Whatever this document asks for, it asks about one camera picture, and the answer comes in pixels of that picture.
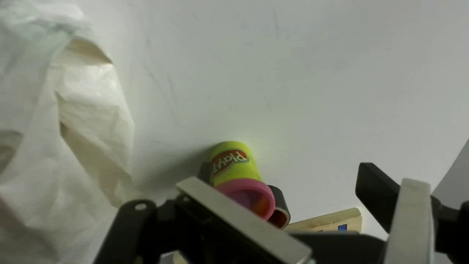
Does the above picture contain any white plastic bag red bullseye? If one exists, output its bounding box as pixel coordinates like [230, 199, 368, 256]
[0, 0, 137, 264]

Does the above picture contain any small black ring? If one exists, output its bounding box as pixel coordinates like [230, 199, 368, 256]
[266, 183, 293, 230]

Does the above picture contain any flat wooden block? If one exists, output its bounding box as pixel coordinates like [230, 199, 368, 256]
[282, 206, 367, 234]

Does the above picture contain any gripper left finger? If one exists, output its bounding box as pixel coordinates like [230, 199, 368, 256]
[175, 174, 314, 264]

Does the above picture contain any yellow play dough container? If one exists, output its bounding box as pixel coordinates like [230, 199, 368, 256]
[208, 139, 279, 222]

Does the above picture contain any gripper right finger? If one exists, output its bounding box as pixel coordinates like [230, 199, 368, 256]
[355, 161, 437, 264]

